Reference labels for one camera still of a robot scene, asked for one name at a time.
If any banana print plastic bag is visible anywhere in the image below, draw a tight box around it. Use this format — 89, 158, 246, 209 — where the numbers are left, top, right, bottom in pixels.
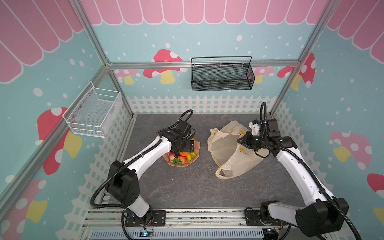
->
208, 121, 270, 180

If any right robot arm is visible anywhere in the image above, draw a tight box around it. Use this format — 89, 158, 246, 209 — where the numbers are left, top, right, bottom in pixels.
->
237, 119, 362, 240

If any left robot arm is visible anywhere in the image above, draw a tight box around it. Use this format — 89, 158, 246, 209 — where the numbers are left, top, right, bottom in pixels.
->
90, 120, 195, 222

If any pink fruit plate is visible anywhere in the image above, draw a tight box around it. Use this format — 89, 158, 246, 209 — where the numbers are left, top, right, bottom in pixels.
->
163, 138, 201, 167

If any small yellow green banana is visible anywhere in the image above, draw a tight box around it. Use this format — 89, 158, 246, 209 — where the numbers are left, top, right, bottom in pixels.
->
187, 153, 197, 161

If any red apple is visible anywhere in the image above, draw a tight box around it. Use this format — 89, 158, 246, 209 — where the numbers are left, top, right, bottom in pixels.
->
168, 153, 178, 164

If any red strawberry bottom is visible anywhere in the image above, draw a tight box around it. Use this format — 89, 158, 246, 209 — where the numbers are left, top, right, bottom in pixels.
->
176, 156, 187, 166

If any black mesh wall basket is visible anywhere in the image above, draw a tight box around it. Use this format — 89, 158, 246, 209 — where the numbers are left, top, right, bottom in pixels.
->
191, 56, 256, 92

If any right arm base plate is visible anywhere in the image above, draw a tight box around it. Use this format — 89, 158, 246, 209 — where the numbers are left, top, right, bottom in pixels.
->
244, 208, 287, 228

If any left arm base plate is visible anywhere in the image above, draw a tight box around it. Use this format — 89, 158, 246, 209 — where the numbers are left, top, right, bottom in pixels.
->
124, 210, 167, 227

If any white wire wall basket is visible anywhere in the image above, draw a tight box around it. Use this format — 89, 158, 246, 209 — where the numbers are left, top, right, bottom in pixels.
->
63, 82, 123, 138

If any aluminium front rail frame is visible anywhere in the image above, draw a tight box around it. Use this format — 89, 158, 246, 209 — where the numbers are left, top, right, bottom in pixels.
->
78, 206, 334, 240

